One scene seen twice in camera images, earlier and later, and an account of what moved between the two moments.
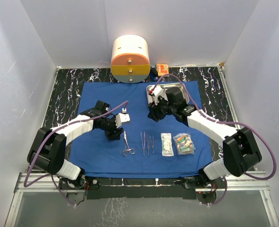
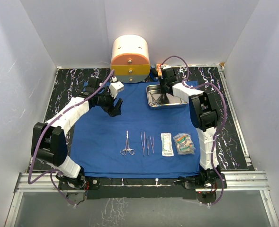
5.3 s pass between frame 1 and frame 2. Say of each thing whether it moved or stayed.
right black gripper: moved
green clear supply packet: stayed
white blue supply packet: stayed
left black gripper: moved
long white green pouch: stayed
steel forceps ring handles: moved
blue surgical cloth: stayed
